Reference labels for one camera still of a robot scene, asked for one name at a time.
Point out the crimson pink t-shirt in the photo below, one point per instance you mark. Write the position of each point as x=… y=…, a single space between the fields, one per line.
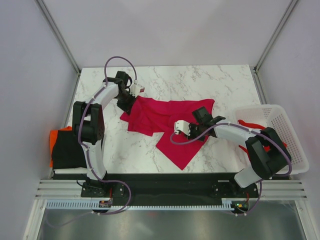
x=149 y=116

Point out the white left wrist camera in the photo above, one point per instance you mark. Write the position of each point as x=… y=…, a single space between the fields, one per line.
x=136 y=89

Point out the aluminium front rail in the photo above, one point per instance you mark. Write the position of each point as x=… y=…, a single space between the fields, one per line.
x=271 y=190

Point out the folded black t-shirt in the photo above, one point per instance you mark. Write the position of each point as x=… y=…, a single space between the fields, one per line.
x=67 y=152

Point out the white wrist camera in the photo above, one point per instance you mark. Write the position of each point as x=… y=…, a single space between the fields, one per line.
x=182 y=126
x=136 y=89

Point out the aluminium frame post right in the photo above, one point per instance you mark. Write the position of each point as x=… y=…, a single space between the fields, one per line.
x=276 y=33

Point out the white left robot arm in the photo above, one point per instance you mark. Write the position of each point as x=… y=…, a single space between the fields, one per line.
x=88 y=126

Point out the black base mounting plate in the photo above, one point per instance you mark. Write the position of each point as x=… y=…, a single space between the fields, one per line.
x=171 y=189

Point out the white folded t-shirt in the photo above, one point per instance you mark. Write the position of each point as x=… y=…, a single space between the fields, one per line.
x=71 y=171

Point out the white plastic laundry basket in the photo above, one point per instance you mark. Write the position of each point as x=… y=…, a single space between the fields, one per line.
x=274 y=116

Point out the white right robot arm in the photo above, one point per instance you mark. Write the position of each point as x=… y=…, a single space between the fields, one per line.
x=267 y=153

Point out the aluminium frame post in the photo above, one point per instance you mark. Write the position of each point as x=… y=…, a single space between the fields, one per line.
x=58 y=35
x=276 y=33

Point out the aluminium frame post left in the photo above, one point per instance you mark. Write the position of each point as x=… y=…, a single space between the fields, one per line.
x=58 y=35

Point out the white slotted cable duct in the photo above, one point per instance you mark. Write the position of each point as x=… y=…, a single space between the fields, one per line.
x=99 y=205

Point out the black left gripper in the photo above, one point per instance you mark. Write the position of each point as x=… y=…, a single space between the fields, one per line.
x=127 y=108

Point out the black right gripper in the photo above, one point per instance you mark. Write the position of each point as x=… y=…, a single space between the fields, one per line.
x=191 y=125

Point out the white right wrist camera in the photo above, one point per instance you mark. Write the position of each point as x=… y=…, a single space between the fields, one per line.
x=182 y=126

